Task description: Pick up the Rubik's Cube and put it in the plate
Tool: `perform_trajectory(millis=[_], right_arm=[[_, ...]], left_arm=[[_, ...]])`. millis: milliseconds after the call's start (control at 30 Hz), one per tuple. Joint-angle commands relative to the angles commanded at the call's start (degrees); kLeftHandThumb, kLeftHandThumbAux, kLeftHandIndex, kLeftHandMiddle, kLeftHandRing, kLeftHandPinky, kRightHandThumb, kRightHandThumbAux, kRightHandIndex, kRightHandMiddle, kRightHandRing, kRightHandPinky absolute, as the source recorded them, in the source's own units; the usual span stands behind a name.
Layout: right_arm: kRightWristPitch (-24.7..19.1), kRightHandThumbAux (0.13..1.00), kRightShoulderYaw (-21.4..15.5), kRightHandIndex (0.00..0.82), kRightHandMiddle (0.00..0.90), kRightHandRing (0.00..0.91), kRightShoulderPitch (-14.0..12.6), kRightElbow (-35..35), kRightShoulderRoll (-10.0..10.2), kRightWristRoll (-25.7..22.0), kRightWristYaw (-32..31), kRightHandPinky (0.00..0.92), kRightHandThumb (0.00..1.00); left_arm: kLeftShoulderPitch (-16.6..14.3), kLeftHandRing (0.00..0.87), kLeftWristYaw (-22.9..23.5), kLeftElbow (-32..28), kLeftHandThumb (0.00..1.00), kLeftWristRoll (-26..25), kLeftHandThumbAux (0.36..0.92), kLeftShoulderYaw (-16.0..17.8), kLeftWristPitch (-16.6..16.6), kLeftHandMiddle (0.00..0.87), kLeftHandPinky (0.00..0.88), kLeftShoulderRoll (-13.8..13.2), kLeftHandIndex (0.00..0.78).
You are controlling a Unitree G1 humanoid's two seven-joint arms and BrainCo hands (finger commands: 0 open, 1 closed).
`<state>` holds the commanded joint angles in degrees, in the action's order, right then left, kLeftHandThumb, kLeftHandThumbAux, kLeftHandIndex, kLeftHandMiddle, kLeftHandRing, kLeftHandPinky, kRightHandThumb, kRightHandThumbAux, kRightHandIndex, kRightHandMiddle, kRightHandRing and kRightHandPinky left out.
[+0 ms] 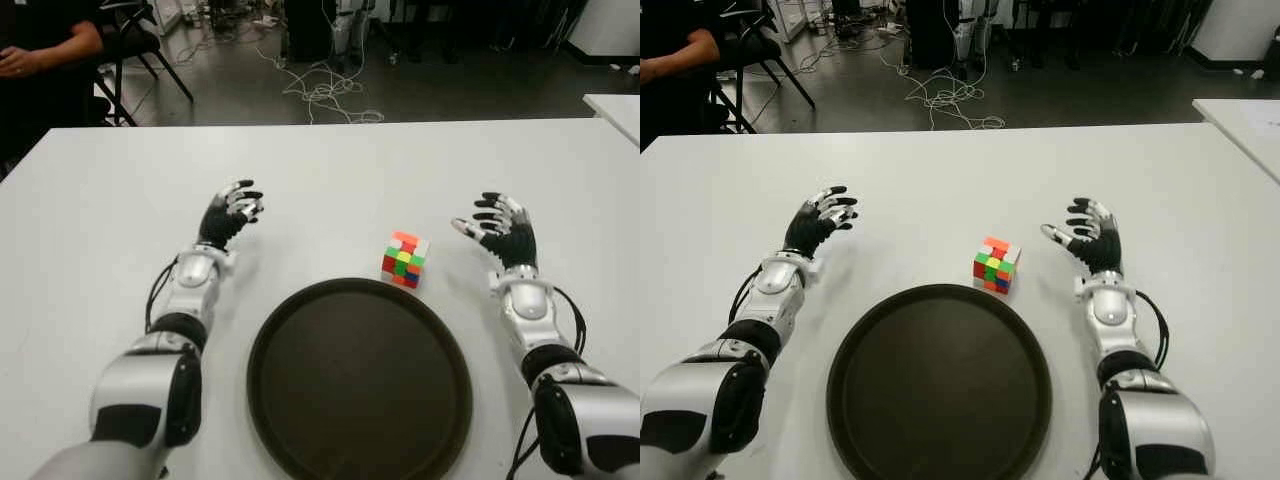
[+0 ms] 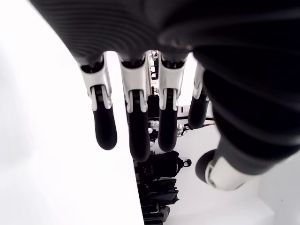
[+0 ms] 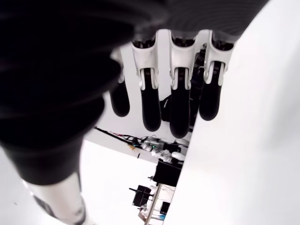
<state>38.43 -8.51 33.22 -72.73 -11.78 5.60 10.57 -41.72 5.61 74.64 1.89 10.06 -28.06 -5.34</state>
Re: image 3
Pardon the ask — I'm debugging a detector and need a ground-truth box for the white metal frame desk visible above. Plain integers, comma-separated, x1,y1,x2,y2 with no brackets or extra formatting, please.
138,184,175,225

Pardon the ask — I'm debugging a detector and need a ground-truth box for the small black box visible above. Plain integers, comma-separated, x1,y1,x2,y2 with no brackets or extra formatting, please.
160,201,171,214

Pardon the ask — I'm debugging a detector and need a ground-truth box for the white humanoid robot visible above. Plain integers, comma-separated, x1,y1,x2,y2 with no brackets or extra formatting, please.
140,137,189,163

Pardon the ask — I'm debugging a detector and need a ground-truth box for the black cabinet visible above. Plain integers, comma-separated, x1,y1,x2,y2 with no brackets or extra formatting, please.
154,159,184,188

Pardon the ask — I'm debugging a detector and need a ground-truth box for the black monitor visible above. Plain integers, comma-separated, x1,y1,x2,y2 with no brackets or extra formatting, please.
128,185,152,207

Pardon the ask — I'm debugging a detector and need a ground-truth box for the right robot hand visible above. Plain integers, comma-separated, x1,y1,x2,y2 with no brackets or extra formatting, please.
0,0,270,225

